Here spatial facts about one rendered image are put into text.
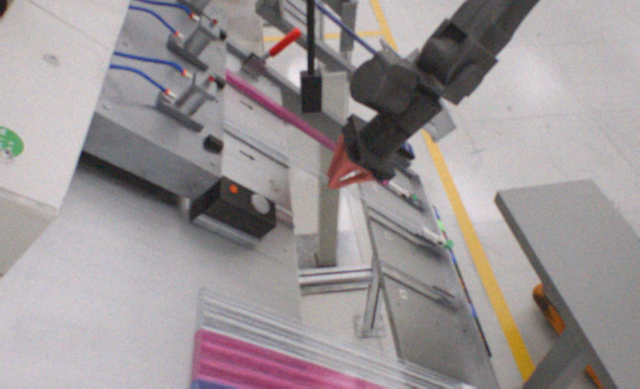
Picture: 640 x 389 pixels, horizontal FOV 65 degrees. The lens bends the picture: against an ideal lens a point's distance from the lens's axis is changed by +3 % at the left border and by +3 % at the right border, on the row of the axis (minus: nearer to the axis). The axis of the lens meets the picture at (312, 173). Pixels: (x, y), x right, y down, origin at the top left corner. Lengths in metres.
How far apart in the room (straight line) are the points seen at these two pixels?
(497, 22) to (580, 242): 0.70
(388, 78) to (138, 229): 0.33
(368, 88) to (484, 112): 1.93
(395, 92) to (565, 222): 0.73
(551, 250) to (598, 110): 1.62
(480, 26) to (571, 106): 2.09
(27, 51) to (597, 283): 1.06
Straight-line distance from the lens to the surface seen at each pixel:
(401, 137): 0.68
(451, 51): 0.65
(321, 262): 1.74
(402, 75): 0.62
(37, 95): 0.41
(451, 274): 0.92
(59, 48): 0.46
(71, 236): 0.45
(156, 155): 0.48
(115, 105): 0.47
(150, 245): 0.48
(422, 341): 0.75
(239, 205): 0.51
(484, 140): 2.36
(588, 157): 2.45
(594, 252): 1.23
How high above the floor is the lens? 1.48
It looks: 45 degrees down
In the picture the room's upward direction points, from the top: straight up
